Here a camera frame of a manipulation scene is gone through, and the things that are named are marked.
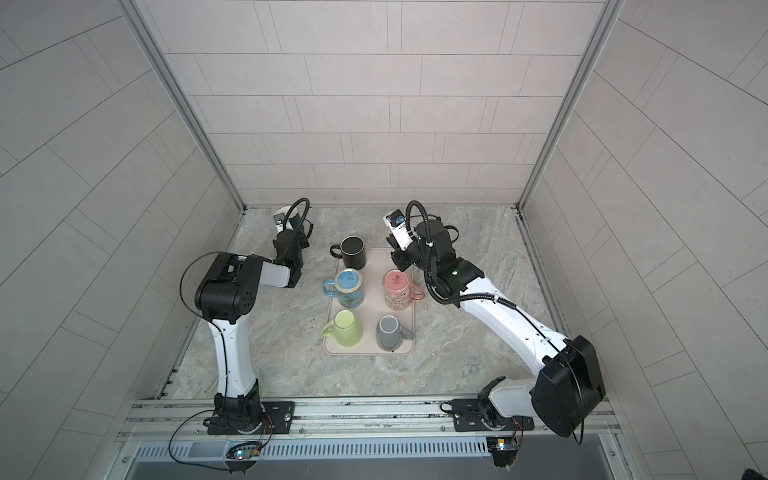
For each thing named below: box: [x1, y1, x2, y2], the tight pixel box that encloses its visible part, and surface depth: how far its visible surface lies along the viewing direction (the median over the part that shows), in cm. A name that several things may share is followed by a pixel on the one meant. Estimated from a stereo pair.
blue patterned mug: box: [322, 268, 365, 309], surface depth 86 cm
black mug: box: [330, 236, 367, 270], surface depth 96 cm
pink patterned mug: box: [382, 268, 425, 311], surface depth 86 cm
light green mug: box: [321, 309, 364, 347], surface depth 80 cm
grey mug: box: [376, 314, 416, 352], surface depth 79 cm
